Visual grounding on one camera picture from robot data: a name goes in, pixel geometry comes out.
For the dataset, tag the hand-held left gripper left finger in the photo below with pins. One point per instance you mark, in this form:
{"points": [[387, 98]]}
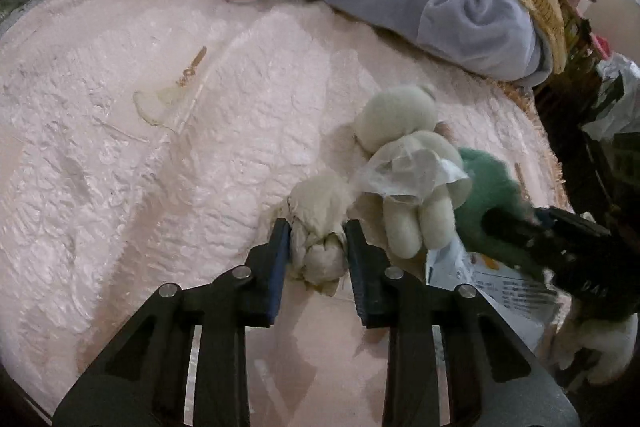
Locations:
{"points": [[280, 267]]}

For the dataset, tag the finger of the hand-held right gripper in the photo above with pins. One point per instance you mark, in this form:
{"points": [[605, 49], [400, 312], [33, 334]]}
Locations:
{"points": [[510, 232]]}

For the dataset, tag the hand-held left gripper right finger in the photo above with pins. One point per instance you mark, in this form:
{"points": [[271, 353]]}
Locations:
{"points": [[356, 267]]}

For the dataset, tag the small cream plush toy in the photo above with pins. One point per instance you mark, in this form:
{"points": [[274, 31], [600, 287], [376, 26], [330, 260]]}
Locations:
{"points": [[320, 207]]}

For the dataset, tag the white printed plastic bag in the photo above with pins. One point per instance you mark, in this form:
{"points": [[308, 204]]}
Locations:
{"points": [[480, 297]]}

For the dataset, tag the green fuzzy cloth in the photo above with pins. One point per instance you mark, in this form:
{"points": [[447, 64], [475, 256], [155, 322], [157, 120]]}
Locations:
{"points": [[485, 182]]}

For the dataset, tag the crumpled clear plastic film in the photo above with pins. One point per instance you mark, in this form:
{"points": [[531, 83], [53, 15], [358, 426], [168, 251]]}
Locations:
{"points": [[410, 172]]}

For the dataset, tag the pink quilted bedspread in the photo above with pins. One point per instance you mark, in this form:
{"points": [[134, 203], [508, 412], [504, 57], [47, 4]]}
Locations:
{"points": [[150, 207]]}

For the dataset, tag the grey plastic bag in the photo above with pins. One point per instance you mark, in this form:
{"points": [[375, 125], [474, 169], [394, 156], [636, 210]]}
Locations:
{"points": [[620, 107]]}

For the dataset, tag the white teddy bear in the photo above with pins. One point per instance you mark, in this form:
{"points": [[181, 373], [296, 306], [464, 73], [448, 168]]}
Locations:
{"points": [[400, 112]]}

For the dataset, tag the clear plastic wrapper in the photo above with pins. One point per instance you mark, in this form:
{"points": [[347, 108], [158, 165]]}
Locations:
{"points": [[160, 107]]}

